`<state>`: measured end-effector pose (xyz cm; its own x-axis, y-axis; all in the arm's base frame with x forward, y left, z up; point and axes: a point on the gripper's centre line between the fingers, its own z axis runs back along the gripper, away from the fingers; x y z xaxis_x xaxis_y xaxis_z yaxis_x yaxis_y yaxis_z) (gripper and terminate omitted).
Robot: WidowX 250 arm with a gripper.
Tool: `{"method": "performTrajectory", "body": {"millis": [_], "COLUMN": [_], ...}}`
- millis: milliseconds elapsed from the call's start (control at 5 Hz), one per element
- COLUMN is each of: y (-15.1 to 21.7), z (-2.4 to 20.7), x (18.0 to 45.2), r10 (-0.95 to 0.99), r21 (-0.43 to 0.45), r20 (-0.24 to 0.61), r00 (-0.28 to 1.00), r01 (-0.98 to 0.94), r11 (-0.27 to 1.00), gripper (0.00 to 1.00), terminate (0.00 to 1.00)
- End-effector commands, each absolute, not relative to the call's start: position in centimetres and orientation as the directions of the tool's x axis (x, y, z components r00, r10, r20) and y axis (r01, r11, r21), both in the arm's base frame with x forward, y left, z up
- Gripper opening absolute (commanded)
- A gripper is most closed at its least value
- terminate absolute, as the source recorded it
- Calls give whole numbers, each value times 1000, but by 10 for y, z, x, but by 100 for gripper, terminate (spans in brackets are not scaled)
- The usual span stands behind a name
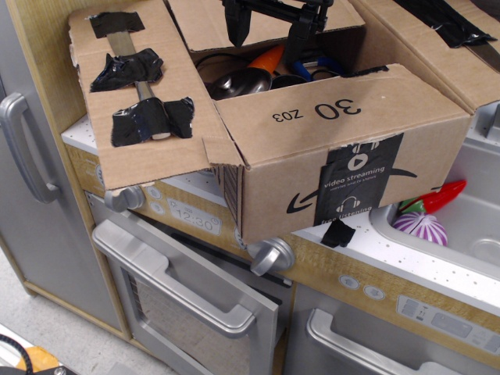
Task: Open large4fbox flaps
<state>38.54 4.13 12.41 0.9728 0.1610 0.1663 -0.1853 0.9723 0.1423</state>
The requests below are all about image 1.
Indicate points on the metal utensil taped on flap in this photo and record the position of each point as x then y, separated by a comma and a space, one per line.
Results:
147, 119

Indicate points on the steel pot lid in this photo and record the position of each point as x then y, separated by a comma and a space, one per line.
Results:
249, 80

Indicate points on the silver dishwasher door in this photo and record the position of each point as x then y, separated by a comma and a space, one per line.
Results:
332, 337

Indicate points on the silver fridge door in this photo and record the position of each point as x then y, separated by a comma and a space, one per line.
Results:
45, 221

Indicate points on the black tape scrap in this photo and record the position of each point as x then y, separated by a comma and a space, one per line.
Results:
338, 234

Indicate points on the silver oven door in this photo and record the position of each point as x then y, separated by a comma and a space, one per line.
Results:
184, 309

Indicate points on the silver stove knob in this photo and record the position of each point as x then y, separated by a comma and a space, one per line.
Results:
270, 255
123, 199

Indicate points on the right silver stove knob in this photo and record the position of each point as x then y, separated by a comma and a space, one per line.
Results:
270, 255

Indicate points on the black pot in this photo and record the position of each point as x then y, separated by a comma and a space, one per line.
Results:
286, 80

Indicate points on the red toy chili pepper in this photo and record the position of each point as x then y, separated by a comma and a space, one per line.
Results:
434, 201

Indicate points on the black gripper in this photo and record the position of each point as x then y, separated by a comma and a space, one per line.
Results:
305, 19

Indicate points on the grey toy sink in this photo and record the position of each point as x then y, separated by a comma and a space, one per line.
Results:
472, 219

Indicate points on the large cardboard box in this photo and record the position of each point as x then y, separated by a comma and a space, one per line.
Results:
297, 156

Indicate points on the purple striped toy onion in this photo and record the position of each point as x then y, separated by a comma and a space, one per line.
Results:
422, 225

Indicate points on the orange toy carrot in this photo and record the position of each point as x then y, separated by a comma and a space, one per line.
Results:
269, 60

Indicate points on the blue handled tool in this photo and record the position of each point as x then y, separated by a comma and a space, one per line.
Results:
308, 69

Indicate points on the metal knife taped on flap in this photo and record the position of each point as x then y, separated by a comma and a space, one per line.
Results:
487, 54

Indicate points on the left silver stove knob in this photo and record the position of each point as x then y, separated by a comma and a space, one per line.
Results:
123, 199

